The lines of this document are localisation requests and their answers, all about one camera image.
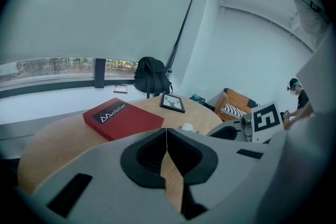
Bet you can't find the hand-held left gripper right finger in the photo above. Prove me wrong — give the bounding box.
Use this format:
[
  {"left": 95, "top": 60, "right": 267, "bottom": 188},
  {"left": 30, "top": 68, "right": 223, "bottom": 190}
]
[{"left": 167, "top": 127, "right": 270, "bottom": 224}]

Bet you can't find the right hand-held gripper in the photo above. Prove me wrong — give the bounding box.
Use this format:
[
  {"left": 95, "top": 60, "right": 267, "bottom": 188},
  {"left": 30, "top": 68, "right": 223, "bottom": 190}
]
[{"left": 206, "top": 103, "right": 284, "bottom": 143}]

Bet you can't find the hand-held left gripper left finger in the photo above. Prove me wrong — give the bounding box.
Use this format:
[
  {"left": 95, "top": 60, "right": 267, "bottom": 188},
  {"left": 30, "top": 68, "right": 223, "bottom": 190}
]
[{"left": 31, "top": 127, "right": 182, "bottom": 224}]

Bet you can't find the person's right forearm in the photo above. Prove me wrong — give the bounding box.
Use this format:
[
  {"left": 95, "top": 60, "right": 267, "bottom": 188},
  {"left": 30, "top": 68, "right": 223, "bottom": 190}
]
[{"left": 283, "top": 104, "right": 314, "bottom": 131}]

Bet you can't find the wooden coffee table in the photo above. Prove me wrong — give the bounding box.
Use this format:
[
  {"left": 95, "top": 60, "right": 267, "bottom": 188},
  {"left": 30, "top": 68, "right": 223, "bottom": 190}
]
[{"left": 17, "top": 94, "right": 224, "bottom": 195}]

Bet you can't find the black white striped blanket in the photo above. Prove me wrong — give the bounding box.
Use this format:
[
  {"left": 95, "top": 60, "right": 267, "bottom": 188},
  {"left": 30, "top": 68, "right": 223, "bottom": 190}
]
[{"left": 220, "top": 102, "right": 246, "bottom": 118}]

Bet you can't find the orange sofa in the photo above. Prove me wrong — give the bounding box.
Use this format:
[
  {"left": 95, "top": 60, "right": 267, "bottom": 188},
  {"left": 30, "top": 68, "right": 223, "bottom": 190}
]
[{"left": 214, "top": 88, "right": 260, "bottom": 122}]

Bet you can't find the red hardcover book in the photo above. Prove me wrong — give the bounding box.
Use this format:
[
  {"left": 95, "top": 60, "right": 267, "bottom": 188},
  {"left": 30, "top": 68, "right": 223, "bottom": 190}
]
[{"left": 82, "top": 97, "right": 165, "bottom": 142}]

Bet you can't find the black framed deer picture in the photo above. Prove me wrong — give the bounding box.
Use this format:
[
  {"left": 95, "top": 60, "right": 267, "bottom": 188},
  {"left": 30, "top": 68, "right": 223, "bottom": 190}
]
[{"left": 159, "top": 93, "right": 186, "bottom": 114}]

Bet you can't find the person's light grey shirt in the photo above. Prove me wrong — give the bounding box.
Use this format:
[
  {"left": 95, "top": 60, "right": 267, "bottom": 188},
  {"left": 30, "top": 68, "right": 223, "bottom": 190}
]
[{"left": 262, "top": 0, "right": 336, "bottom": 224}]

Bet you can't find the black backpack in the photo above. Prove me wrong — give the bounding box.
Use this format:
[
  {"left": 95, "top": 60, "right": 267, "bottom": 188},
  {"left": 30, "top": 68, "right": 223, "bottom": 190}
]
[{"left": 133, "top": 57, "right": 173, "bottom": 99}]

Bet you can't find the white roller blind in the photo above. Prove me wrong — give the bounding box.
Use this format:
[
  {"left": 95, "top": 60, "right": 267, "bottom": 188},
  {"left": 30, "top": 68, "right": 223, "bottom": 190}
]
[{"left": 0, "top": 0, "right": 197, "bottom": 66}]

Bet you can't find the black window post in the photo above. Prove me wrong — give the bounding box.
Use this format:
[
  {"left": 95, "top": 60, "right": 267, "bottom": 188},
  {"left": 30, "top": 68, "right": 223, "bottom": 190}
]
[{"left": 94, "top": 58, "right": 107, "bottom": 89}]

